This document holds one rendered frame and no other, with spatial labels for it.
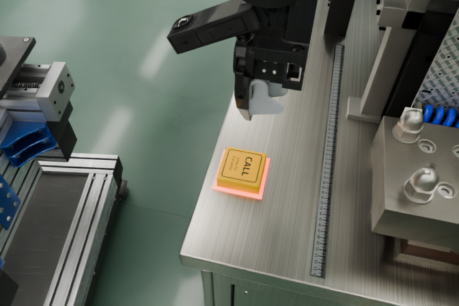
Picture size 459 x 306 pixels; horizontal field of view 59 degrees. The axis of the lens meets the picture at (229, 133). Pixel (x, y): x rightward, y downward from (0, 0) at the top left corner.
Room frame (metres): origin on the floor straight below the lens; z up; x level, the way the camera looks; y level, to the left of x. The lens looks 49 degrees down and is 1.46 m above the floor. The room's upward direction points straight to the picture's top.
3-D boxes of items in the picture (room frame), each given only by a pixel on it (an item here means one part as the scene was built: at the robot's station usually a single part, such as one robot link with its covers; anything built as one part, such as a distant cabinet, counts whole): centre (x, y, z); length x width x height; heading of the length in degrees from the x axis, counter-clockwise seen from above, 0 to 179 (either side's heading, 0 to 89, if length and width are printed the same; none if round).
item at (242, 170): (0.39, -0.02, 0.91); 0.07 x 0.07 x 0.02; 77
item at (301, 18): (0.38, -0.05, 1.19); 0.09 x 0.08 x 0.12; 76
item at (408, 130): (0.37, -0.25, 1.05); 0.04 x 0.04 x 0.04
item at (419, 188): (0.27, -0.23, 1.05); 0.04 x 0.04 x 0.04
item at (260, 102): (0.37, -0.04, 1.09); 0.06 x 0.03 x 0.09; 76
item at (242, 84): (0.37, -0.02, 1.13); 0.05 x 0.02 x 0.09; 166
